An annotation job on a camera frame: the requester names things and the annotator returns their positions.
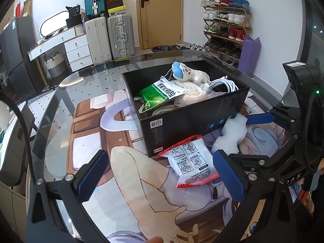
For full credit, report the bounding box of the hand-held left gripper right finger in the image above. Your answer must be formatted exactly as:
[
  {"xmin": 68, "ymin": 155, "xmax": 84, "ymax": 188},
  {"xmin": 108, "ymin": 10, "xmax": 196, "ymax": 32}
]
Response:
[{"xmin": 213, "ymin": 149, "xmax": 314, "ymax": 243}]

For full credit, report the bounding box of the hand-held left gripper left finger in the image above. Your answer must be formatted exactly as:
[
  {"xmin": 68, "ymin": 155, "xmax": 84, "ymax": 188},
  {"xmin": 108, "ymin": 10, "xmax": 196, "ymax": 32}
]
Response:
[{"xmin": 27, "ymin": 149, "xmax": 110, "ymax": 243}]

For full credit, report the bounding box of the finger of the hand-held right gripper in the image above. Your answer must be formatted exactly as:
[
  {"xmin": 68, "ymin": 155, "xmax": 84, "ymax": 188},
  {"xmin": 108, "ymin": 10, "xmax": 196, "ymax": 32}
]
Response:
[
  {"xmin": 246, "ymin": 105, "xmax": 300, "ymax": 127},
  {"xmin": 229, "ymin": 135, "xmax": 300, "ymax": 176}
]

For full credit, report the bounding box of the white foam piece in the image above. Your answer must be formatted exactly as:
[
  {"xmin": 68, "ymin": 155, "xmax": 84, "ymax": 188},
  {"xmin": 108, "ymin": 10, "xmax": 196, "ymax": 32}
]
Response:
[{"xmin": 212, "ymin": 113, "xmax": 250, "ymax": 155}]

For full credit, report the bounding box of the red-edged white packet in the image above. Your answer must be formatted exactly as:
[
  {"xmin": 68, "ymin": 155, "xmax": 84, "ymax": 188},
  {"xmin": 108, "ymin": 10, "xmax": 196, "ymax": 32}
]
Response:
[{"xmin": 157, "ymin": 135, "xmax": 221, "ymax": 189}]

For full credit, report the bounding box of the white cable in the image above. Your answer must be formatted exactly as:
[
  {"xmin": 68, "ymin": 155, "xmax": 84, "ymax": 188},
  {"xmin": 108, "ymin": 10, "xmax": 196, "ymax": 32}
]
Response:
[{"xmin": 202, "ymin": 77, "xmax": 239, "ymax": 93}]

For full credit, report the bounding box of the clear zip bag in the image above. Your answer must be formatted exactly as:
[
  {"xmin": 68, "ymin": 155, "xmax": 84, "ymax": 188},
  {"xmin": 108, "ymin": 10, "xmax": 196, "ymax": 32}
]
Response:
[{"xmin": 175, "ymin": 81, "xmax": 229, "ymax": 107}]

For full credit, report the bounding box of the black cardboard box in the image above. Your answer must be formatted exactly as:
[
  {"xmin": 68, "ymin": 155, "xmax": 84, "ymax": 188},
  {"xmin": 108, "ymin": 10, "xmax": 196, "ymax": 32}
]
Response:
[{"xmin": 122, "ymin": 60, "xmax": 251, "ymax": 157}]

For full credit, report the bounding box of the blue white plush keychain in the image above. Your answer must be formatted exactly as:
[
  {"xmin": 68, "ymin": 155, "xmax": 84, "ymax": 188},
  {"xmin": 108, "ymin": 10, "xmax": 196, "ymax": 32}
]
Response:
[{"xmin": 159, "ymin": 61, "xmax": 210, "ymax": 83}]

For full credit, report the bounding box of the green white packet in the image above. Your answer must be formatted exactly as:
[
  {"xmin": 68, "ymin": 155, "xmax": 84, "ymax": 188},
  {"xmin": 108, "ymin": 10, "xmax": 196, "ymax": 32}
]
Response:
[{"xmin": 134, "ymin": 78, "xmax": 188, "ymax": 113}]

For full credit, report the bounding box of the person's left hand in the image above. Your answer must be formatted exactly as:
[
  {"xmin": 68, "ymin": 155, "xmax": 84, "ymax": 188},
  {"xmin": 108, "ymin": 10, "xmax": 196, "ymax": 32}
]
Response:
[{"xmin": 141, "ymin": 236, "xmax": 165, "ymax": 243}]

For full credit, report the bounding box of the printed table mat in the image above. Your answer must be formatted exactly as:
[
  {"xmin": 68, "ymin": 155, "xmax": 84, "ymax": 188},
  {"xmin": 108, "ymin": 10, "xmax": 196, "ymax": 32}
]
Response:
[{"xmin": 71, "ymin": 91, "xmax": 314, "ymax": 243}]

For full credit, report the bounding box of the purple bag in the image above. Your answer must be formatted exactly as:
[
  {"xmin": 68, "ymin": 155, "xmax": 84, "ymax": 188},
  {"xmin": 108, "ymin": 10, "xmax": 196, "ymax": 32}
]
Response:
[{"xmin": 238, "ymin": 35, "xmax": 262, "ymax": 78}]

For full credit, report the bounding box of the grey chair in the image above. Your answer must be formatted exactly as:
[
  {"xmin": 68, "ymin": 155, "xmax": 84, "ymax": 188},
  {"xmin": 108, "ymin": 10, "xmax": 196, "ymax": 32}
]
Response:
[{"xmin": 0, "ymin": 101, "xmax": 36, "ymax": 190}]

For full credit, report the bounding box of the wooden shoe rack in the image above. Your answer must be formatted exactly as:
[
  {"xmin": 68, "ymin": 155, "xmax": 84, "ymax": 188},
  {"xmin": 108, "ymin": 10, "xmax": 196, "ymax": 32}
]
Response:
[{"xmin": 201, "ymin": 4, "xmax": 254, "ymax": 67}]

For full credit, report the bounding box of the shoe rack with shoes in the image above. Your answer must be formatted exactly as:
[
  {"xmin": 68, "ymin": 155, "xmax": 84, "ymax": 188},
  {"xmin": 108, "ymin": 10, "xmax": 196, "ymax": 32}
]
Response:
[{"xmin": 201, "ymin": 0, "xmax": 251, "ymax": 66}]

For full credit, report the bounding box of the pile of shoes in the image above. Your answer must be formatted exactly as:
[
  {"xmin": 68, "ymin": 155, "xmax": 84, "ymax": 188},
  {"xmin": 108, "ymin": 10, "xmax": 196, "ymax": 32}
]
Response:
[{"xmin": 168, "ymin": 43, "xmax": 207, "ymax": 53}]

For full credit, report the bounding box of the grey woven basket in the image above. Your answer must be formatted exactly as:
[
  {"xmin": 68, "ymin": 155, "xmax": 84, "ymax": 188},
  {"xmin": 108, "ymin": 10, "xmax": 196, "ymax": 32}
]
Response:
[{"xmin": 44, "ymin": 52, "xmax": 67, "ymax": 79}]

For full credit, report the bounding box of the white dresser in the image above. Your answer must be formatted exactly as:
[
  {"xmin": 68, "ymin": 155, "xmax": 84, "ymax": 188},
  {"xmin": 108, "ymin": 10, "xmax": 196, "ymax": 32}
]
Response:
[{"xmin": 27, "ymin": 27, "xmax": 94, "ymax": 72}]

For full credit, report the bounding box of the white suitcase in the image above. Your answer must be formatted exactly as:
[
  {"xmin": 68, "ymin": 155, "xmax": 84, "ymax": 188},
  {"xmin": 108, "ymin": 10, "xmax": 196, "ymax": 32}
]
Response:
[{"xmin": 84, "ymin": 16, "xmax": 112, "ymax": 66}]

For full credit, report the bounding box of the tan wooden door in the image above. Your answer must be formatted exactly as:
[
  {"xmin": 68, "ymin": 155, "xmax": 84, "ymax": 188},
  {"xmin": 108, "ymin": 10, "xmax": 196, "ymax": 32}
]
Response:
[{"xmin": 135, "ymin": 0, "xmax": 184, "ymax": 50}]

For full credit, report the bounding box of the silver suitcase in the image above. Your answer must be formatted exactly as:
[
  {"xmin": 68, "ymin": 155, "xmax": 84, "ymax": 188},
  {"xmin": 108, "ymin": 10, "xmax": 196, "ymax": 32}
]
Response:
[{"xmin": 107, "ymin": 13, "xmax": 136, "ymax": 61}]

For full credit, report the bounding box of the dark grey fridge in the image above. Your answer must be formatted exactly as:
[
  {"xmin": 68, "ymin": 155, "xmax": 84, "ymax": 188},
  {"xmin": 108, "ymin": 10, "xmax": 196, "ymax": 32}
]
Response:
[{"xmin": 0, "ymin": 15, "xmax": 43, "ymax": 99}]

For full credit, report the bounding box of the black storage box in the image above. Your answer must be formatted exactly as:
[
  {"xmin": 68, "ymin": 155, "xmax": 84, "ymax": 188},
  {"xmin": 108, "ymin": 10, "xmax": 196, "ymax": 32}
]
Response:
[{"xmin": 66, "ymin": 18, "xmax": 84, "ymax": 29}]

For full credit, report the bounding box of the oval mirror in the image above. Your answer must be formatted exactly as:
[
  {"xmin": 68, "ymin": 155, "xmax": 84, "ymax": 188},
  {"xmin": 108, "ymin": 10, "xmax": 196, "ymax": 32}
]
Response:
[{"xmin": 40, "ymin": 11, "xmax": 69, "ymax": 38}]

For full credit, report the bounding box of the black tote bag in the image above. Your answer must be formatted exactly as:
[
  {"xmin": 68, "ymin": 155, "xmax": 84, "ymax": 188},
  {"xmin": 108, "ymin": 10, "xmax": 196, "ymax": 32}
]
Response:
[{"xmin": 66, "ymin": 4, "xmax": 81, "ymax": 21}]

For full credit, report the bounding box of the stack of shoe boxes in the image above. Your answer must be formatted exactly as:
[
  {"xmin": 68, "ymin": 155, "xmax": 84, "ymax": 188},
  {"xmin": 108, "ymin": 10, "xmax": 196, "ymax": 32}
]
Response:
[{"xmin": 104, "ymin": 0, "xmax": 127, "ymax": 16}]

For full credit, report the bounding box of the flat cardboard box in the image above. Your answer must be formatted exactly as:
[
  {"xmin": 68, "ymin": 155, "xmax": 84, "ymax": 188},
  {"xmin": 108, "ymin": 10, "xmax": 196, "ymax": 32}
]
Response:
[{"xmin": 23, "ymin": 0, "xmax": 33, "ymax": 17}]

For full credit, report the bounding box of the black cable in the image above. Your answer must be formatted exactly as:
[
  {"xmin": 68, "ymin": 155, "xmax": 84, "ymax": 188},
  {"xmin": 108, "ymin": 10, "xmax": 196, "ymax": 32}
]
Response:
[{"xmin": 0, "ymin": 90, "xmax": 36, "ymax": 180}]

